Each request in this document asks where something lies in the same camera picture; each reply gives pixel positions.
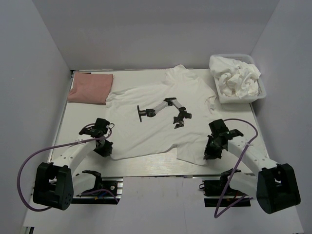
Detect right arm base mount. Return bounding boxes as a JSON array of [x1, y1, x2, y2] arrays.
[[199, 179, 254, 208]]

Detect crumpled white shirts in basket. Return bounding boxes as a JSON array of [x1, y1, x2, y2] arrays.
[[209, 56, 261, 99]]

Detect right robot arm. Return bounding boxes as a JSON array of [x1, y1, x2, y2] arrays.
[[203, 119, 301, 217]]

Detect white plastic basket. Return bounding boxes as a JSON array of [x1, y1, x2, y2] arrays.
[[209, 54, 266, 104]]

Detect white t shirt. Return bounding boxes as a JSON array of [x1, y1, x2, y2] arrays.
[[105, 65, 221, 166]]

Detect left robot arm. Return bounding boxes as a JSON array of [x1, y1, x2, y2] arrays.
[[33, 118, 113, 210]]

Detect folded pink t shirt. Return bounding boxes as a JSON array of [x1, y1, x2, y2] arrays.
[[67, 73, 114, 105]]

